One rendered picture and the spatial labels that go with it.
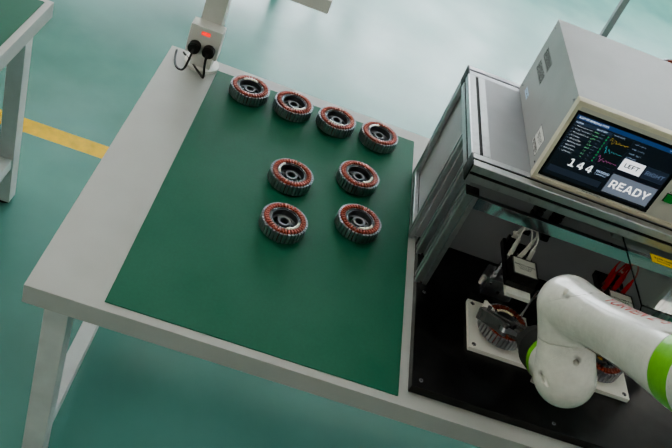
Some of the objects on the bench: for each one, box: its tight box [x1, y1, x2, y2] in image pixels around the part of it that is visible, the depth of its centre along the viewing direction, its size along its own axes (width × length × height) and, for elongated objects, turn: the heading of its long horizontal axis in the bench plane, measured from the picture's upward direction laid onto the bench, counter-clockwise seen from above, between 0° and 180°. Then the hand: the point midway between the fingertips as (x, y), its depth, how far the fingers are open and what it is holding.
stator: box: [477, 303, 527, 351], centre depth 177 cm, size 11×11×4 cm
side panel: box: [408, 80, 463, 240], centre depth 200 cm, size 28×3×32 cm, turn 151°
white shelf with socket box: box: [173, 0, 347, 79], centre depth 203 cm, size 35×37×46 cm
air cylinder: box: [479, 264, 511, 302], centre depth 189 cm, size 5×8×6 cm
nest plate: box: [595, 363, 630, 403], centre depth 181 cm, size 15×15×1 cm
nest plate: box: [466, 299, 527, 369], centre depth 178 cm, size 15×15×1 cm
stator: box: [259, 202, 308, 244], centre depth 183 cm, size 11×11×4 cm
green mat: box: [105, 71, 414, 396], centre depth 192 cm, size 94×61×1 cm, turn 151°
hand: (513, 317), depth 174 cm, fingers open, 13 cm apart
